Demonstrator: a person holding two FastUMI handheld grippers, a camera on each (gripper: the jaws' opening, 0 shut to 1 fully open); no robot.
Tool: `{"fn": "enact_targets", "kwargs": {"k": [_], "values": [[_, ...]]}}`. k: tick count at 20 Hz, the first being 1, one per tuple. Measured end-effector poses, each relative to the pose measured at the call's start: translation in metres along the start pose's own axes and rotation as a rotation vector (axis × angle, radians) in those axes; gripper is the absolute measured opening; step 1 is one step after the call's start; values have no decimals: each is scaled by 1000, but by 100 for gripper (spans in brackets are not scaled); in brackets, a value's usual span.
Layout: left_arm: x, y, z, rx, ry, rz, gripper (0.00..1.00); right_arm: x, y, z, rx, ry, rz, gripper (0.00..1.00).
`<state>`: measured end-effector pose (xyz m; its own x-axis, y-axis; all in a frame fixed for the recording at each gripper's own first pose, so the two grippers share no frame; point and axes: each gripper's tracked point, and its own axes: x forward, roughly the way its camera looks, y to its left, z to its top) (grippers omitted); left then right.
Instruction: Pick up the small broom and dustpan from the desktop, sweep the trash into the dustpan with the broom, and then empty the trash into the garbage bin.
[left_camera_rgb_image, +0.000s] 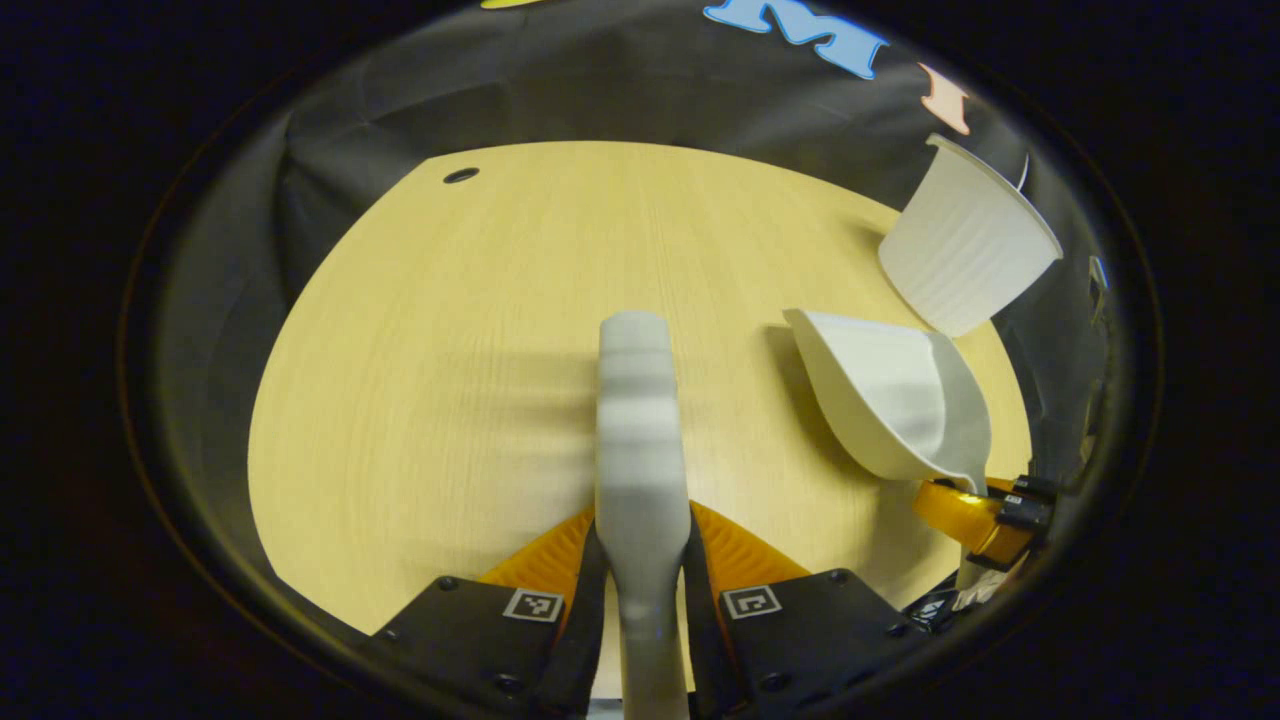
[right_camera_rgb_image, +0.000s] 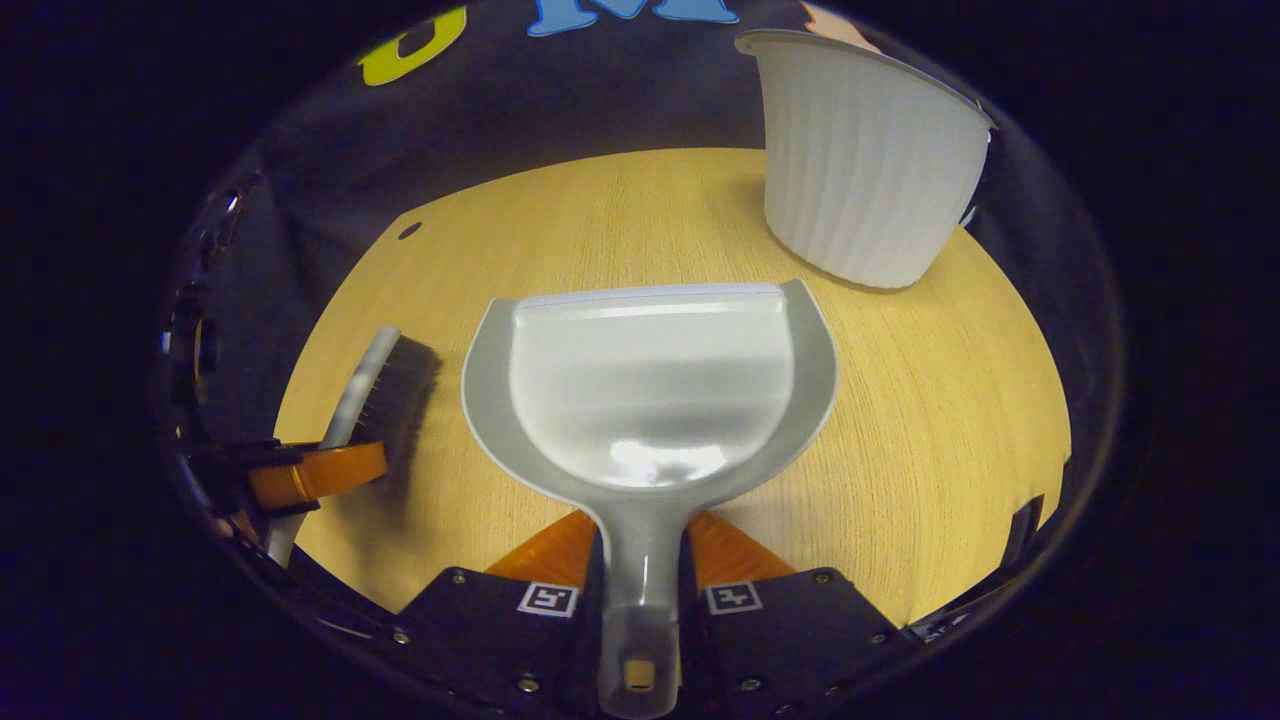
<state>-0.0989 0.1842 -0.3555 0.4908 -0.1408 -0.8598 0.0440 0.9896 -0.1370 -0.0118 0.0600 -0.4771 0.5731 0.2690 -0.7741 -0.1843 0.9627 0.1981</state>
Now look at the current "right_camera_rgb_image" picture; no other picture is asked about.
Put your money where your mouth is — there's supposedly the black backdrop cloth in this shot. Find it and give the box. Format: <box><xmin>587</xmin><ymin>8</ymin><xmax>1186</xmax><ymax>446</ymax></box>
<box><xmin>160</xmin><ymin>0</ymin><xmax>1111</xmax><ymax>561</ymax></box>

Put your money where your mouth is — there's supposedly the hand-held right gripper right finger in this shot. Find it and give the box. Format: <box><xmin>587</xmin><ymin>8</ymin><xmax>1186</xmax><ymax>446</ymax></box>
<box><xmin>680</xmin><ymin>512</ymin><xmax>901</xmax><ymax>716</ymax></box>

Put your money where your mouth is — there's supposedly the grey plastic dustpan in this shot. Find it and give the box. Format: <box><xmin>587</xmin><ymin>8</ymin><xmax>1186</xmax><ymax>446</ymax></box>
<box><xmin>462</xmin><ymin>280</ymin><xmax>839</xmax><ymax>719</ymax></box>

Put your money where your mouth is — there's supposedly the small grey broom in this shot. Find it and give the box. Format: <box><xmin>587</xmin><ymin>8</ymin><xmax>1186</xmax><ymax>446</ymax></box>
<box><xmin>265</xmin><ymin>325</ymin><xmax>441</xmax><ymax>566</ymax></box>

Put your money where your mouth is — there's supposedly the white ribbed garbage bin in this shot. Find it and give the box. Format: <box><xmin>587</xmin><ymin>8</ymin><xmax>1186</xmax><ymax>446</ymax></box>
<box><xmin>735</xmin><ymin>28</ymin><xmax>999</xmax><ymax>291</ymax></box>

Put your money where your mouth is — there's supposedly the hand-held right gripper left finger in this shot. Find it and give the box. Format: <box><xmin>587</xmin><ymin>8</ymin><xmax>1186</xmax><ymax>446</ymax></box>
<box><xmin>392</xmin><ymin>512</ymin><xmax>605</xmax><ymax>720</ymax></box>

